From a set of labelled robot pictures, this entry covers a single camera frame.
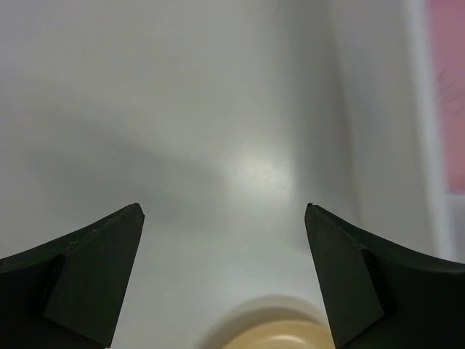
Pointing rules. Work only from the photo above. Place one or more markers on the pink plate front row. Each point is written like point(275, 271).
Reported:
point(446, 25)

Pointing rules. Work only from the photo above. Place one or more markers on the white plastic bin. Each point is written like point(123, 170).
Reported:
point(223, 120)

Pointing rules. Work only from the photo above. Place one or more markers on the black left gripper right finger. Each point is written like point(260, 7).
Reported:
point(378, 294)

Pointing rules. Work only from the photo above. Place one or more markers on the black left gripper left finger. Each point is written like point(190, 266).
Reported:
point(68, 292)

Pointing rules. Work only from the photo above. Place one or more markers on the cream plate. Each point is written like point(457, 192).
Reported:
point(286, 333)

